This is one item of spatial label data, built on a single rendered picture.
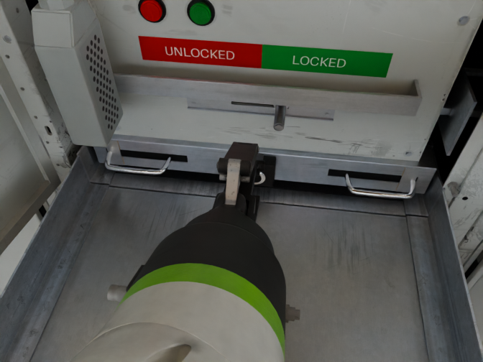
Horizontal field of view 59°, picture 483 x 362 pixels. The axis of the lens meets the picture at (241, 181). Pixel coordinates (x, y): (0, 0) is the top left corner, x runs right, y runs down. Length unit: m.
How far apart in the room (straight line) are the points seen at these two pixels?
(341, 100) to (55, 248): 0.45
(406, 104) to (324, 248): 0.24
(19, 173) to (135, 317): 0.59
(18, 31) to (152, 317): 0.50
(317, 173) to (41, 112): 0.42
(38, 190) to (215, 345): 0.65
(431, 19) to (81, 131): 0.43
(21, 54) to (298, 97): 0.36
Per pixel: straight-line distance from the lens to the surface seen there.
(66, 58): 0.50
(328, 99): 0.55
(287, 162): 0.67
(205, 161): 0.69
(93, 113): 0.54
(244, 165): 0.32
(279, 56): 0.56
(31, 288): 0.65
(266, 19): 0.54
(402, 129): 0.65
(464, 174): 0.67
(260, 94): 0.55
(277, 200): 0.70
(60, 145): 0.72
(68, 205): 0.70
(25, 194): 0.77
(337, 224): 0.68
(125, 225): 0.69
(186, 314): 0.18
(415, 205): 0.74
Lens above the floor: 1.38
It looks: 48 degrees down
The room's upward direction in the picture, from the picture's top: straight up
